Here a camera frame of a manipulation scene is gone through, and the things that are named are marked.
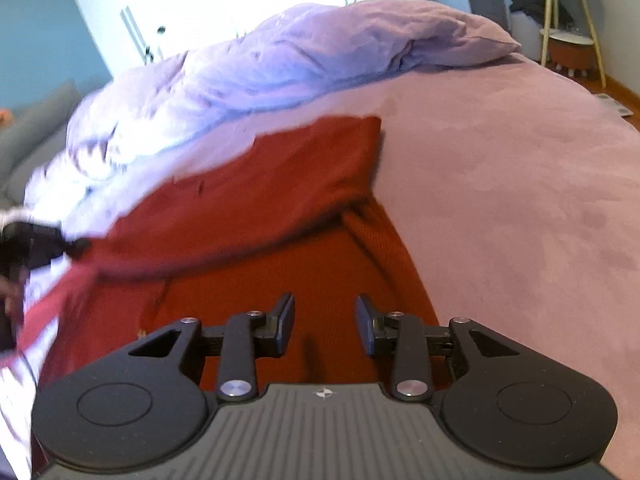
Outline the orange footed pot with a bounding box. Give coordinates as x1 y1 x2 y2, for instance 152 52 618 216
548 38 597 76

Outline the pink fleece bed blanket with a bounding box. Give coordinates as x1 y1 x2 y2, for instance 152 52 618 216
319 54 640 470

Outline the white side table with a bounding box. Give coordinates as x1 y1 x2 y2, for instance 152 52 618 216
540 0 608 89

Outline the lilac crumpled duvet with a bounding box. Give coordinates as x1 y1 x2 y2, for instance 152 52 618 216
1 0 521 479

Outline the white bathroom scale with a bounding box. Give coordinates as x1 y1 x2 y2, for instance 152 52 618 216
594 93 634 118

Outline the red knit cardigan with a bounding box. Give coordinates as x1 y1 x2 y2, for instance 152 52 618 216
0 115 442 480

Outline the dark clothes pile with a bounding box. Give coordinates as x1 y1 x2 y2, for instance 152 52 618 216
509 0 575 28

